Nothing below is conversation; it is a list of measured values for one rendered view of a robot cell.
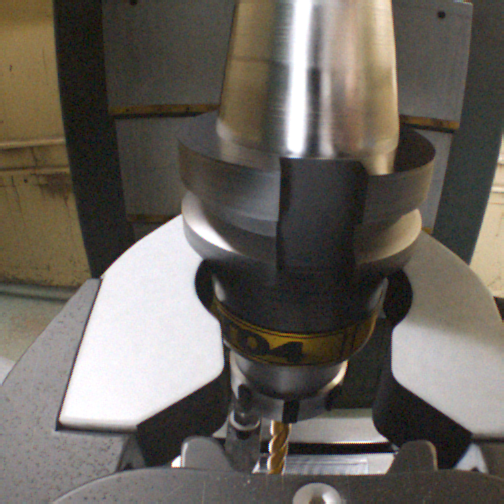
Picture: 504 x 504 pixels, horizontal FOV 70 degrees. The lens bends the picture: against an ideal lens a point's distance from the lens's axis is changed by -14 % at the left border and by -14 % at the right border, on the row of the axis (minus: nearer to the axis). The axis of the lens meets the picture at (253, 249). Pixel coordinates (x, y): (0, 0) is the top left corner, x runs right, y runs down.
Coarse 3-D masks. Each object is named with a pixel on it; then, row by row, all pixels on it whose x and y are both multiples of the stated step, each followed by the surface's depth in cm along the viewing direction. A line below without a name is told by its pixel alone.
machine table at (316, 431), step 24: (216, 432) 49; (264, 432) 49; (312, 432) 49; (336, 432) 49; (360, 432) 49; (288, 456) 46; (312, 456) 46; (336, 456) 46; (360, 456) 46; (384, 456) 45
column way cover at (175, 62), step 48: (144, 0) 44; (192, 0) 43; (432, 0) 41; (144, 48) 47; (192, 48) 47; (432, 48) 44; (144, 96) 50; (192, 96) 50; (432, 96) 48; (144, 144) 55; (144, 192) 58; (432, 192) 55; (384, 288) 65
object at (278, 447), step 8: (272, 424) 16; (280, 424) 15; (288, 424) 15; (272, 432) 16; (280, 432) 16; (288, 432) 16; (272, 440) 16; (280, 440) 16; (272, 448) 16; (280, 448) 16; (272, 456) 17; (280, 456) 17; (272, 464) 17; (280, 464) 17; (272, 472) 18; (280, 472) 18
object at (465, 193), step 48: (96, 0) 47; (480, 0) 43; (96, 48) 51; (480, 48) 47; (96, 96) 55; (480, 96) 51; (96, 144) 59; (480, 144) 55; (96, 192) 63; (480, 192) 59; (96, 240) 68; (384, 336) 73
